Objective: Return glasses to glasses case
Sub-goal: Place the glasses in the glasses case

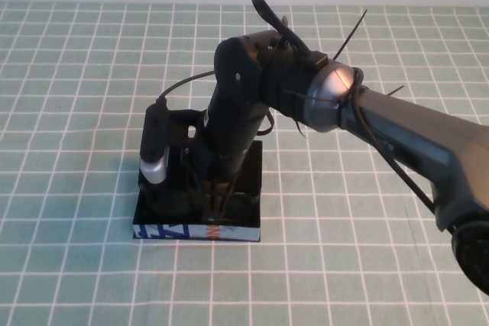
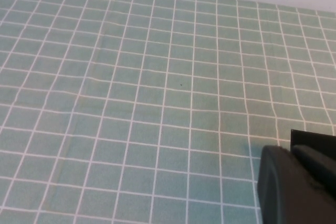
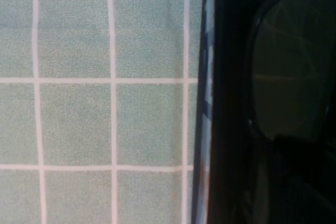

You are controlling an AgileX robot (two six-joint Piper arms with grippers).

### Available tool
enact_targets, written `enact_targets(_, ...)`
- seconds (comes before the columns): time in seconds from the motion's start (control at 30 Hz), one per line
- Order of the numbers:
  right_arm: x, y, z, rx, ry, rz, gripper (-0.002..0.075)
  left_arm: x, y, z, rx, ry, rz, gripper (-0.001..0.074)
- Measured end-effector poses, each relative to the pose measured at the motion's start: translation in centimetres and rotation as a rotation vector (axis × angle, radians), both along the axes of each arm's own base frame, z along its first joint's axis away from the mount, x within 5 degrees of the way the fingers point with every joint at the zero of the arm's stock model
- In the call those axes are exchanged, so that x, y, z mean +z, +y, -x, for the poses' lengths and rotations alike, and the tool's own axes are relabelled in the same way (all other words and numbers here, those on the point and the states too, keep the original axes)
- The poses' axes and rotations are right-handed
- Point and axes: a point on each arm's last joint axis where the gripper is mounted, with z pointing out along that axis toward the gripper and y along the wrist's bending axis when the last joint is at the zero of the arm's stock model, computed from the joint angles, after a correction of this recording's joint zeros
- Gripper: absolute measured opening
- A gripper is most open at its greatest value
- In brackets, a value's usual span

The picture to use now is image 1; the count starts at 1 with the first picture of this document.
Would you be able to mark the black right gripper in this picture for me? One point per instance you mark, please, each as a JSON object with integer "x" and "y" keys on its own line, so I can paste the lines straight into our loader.
{"x": 229, "y": 139}

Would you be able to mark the black glasses case blue print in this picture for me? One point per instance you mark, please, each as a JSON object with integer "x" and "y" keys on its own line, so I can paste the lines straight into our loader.
{"x": 237, "y": 232}

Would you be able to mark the right grey black robot arm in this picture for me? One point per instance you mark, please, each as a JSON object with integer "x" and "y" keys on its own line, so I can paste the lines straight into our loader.
{"x": 401, "y": 135}

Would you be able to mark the green white checked tablecloth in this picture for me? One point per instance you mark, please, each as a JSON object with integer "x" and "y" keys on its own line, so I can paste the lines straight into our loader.
{"x": 76, "y": 74}

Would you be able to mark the short black zip tie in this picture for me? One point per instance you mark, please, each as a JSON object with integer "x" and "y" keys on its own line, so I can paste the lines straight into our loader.
{"x": 396, "y": 90}

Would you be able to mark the long black zip tie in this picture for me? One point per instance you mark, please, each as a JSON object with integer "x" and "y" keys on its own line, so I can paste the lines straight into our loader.
{"x": 349, "y": 34}

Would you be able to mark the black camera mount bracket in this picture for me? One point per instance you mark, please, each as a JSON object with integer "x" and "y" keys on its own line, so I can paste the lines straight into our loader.
{"x": 179, "y": 123}

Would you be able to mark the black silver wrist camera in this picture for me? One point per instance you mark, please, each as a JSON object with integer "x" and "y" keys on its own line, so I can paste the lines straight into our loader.
{"x": 153, "y": 139}

